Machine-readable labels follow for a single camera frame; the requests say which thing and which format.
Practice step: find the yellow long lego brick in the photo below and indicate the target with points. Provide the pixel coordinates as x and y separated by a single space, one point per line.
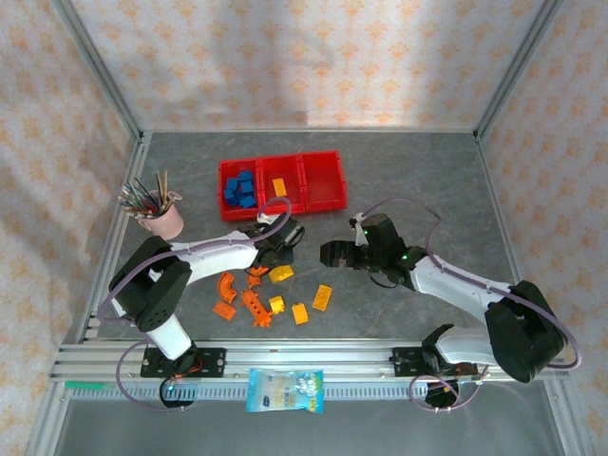
279 186
300 313
281 274

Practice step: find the orange curved lego piece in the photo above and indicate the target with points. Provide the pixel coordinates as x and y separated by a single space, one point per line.
255 280
224 285

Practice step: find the yellow lego plate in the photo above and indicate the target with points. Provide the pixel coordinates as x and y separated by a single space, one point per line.
322 297

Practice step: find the blue lego brick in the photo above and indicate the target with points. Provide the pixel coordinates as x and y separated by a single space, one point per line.
229 195
237 201
245 176
247 188
232 184
248 203

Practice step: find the yellow small lego brick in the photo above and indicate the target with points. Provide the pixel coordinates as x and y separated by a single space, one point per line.
276 304

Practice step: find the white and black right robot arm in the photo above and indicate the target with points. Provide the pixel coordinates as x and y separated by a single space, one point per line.
456 285

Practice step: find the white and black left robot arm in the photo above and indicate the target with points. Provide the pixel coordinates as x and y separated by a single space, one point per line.
214 259

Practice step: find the orange long holed lego beam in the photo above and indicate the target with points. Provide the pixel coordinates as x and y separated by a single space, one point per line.
255 309

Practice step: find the orange flat lego plate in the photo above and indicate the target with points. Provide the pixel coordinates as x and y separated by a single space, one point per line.
224 310

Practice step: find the pink cup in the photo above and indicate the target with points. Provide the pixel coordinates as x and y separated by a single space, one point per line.
166 221

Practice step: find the white plastic device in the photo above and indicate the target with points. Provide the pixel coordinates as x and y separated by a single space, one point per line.
153 271

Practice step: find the blue and white snack bag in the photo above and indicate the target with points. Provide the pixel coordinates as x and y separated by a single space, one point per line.
285 389

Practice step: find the bundle of coloured pencils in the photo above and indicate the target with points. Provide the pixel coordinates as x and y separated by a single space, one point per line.
142 199

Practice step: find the aluminium mounting rail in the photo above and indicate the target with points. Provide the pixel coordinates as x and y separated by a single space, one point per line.
309 358

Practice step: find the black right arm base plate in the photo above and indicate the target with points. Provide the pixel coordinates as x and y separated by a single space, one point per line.
404 358

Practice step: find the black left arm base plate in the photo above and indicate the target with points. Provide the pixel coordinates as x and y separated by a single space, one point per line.
211 361

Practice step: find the aluminium table side rail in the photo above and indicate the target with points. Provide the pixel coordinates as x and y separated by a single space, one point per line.
121 214
503 228

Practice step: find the aluminium frame post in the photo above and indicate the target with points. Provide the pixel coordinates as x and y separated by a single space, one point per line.
95 66
518 66

